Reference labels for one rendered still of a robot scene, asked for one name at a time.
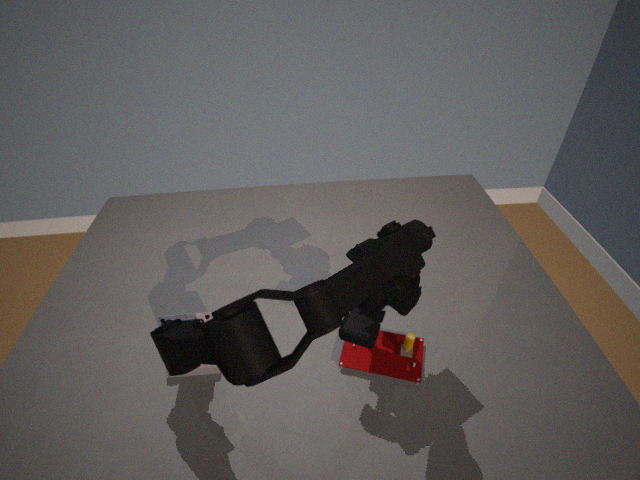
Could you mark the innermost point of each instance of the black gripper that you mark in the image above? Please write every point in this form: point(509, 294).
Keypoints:
point(361, 326)

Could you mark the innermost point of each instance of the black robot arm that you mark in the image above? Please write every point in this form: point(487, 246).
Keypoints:
point(238, 341)

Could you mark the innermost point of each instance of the red plate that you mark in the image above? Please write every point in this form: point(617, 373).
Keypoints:
point(393, 355)

